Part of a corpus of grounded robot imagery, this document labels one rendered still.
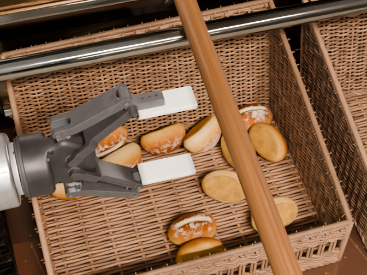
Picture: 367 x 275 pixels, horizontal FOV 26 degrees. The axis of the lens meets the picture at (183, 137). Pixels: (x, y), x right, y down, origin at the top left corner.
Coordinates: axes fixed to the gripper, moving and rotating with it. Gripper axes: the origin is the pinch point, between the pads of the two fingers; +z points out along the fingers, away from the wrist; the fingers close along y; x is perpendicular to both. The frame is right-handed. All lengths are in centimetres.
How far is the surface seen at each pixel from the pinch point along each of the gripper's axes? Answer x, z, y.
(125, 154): -37, -3, 54
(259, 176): 8.7, 6.7, -0.8
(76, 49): -18.9, -10.3, 2.2
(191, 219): -19, 7, 55
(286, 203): -18, 25, 55
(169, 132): -40, 7, 54
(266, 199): 12.0, 6.5, -0.8
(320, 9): -18.2, 24.6, 2.4
